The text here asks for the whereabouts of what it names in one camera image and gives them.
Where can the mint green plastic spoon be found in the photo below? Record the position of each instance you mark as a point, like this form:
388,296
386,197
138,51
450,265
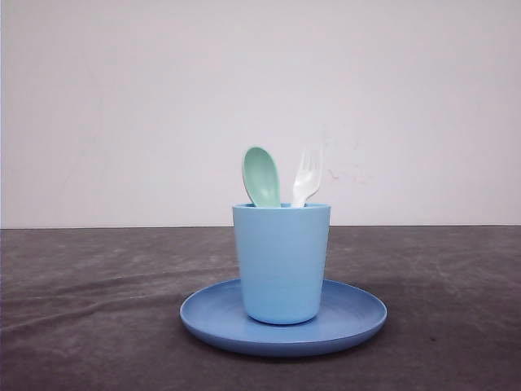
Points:
260,178

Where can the white plastic fork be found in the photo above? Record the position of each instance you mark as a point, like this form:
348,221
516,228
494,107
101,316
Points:
308,177

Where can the blue plastic plate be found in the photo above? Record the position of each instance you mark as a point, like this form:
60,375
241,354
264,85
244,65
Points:
348,316

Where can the light blue plastic cup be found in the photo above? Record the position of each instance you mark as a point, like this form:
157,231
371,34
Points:
282,256

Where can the dark grey tablecloth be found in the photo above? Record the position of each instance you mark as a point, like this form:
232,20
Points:
97,309

